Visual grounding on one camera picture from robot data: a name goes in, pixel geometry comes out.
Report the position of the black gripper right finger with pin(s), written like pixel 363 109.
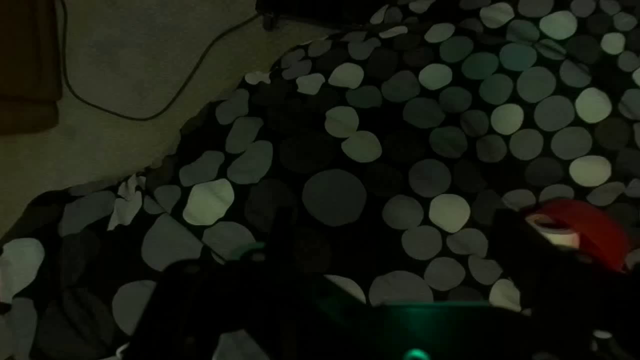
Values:
pixel 553 292

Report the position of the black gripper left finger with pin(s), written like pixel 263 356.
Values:
pixel 201 301

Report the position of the black dotted bedspread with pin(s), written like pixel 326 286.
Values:
pixel 413 152

